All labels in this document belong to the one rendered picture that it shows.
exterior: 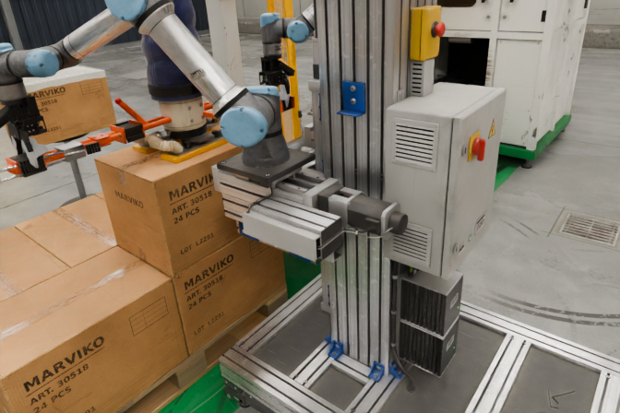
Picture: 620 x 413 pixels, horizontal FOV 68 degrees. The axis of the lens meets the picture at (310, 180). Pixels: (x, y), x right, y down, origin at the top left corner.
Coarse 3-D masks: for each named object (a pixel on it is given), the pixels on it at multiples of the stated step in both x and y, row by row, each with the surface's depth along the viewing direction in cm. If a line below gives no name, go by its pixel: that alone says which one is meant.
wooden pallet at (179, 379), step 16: (272, 304) 225; (240, 320) 209; (256, 320) 225; (224, 336) 216; (240, 336) 215; (208, 352) 208; (224, 352) 207; (176, 368) 185; (192, 368) 192; (208, 368) 200; (160, 384) 192; (176, 384) 190; (144, 400) 186; (160, 400) 185
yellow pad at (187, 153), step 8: (216, 136) 187; (192, 144) 182; (200, 144) 181; (208, 144) 181; (216, 144) 183; (168, 152) 175; (184, 152) 174; (192, 152) 175; (200, 152) 177; (168, 160) 173; (176, 160) 169; (184, 160) 172
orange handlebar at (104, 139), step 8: (208, 104) 191; (208, 112) 180; (152, 120) 176; (160, 120) 174; (168, 120) 176; (144, 128) 169; (96, 136) 158; (104, 136) 158; (112, 136) 160; (120, 136) 162; (104, 144) 159; (48, 152) 148; (48, 160) 144; (16, 168) 138
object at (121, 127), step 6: (132, 120) 169; (114, 126) 163; (120, 126) 167; (126, 126) 166; (132, 126) 163; (138, 126) 165; (120, 132) 162; (126, 132) 161; (132, 132) 164; (138, 132) 166; (144, 132) 168; (126, 138) 163; (132, 138) 164; (138, 138) 166
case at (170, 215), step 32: (96, 160) 179; (128, 160) 175; (160, 160) 174; (192, 160) 172; (128, 192) 171; (160, 192) 160; (192, 192) 171; (128, 224) 181; (160, 224) 164; (192, 224) 175; (224, 224) 188; (160, 256) 174; (192, 256) 178
